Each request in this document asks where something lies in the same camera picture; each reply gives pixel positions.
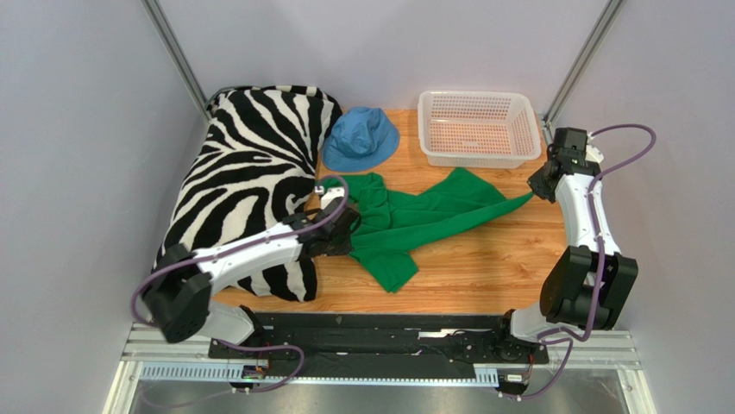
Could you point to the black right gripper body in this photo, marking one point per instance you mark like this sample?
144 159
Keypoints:
539 183

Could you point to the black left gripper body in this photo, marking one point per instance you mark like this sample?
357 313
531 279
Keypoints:
340 244

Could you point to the green t shirt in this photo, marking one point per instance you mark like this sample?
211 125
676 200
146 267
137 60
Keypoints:
395 223

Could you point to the zebra striped pillow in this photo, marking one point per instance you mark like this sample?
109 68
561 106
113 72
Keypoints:
257 164

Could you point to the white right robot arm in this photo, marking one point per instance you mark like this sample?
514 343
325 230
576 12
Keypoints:
587 288

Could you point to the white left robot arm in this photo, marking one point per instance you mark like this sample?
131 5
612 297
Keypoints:
179 294

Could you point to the blue bucket hat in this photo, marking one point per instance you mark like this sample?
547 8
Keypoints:
361 138

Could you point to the white plastic basket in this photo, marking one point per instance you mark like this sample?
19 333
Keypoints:
483 129

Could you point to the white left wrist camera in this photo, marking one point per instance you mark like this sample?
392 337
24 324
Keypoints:
330 199

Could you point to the right aluminium frame post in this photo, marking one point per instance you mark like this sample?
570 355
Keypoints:
595 38

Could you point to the aluminium frame post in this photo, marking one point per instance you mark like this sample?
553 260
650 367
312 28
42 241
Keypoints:
595 38
164 28

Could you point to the left aluminium frame post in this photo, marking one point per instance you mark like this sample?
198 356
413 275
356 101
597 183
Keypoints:
164 28

